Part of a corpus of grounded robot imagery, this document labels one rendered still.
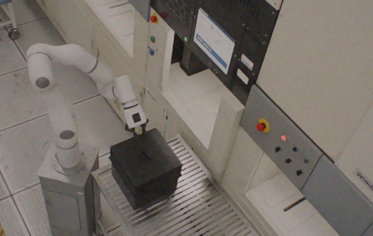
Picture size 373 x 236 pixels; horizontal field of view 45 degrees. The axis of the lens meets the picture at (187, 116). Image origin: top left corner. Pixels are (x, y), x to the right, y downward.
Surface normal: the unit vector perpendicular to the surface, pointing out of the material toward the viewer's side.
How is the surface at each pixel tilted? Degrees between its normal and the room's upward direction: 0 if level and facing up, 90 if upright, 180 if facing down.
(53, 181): 90
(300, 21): 90
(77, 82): 0
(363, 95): 90
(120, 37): 0
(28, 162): 0
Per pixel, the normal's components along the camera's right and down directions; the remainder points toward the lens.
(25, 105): 0.12, -0.65
